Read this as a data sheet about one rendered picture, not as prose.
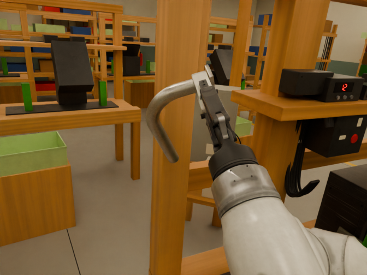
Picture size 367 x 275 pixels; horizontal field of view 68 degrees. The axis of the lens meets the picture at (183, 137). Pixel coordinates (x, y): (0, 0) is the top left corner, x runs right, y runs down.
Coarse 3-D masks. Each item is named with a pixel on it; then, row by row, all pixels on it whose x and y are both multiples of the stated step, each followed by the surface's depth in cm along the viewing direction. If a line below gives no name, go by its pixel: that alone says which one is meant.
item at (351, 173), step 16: (336, 176) 106; (352, 176) 105; (336, 192) 107; (352, 192) 101; (320, 208) 115; (336, 208) 107; (352, 208) 101; (320, 224) 115; (336, 224) 108; (352, 224) 102
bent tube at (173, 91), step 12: (180, 84) 55; (192, 84) 55; (156, 96) 56; (168, 96) 55; (180, 96) 56; (156, 108) 57; (156, 120) 59; (156, 132) 62; (168, 144) 67; (168, 156) 71
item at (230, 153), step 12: (216, 132) 44; (228, 132) 42; (228, 144) 41; (240, 144) 42; (216, 156) 41; (228, 156) 40; (240, 156) 40; (252, 156) 41; (216, 168) 41; (228, 168) 40
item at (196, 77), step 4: (200, 72) 55; (204, 72) 55; (192, 76) 54; (196, 76) 54; (200, 76) 54; (204, 76) 54; (196, 80) 54; (208, 80) 53; (196, 84) 53; (208, 84) 52; (196, 88) 52
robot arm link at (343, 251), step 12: (312, 228) 43; (324, 240) 40; (336, 240) 40; (348, 240) 40; (336, 252) 38; (348, 252) 38; (360, 252) 38; (336, 264) 37; (348, 264) 37; (360, 264) 37
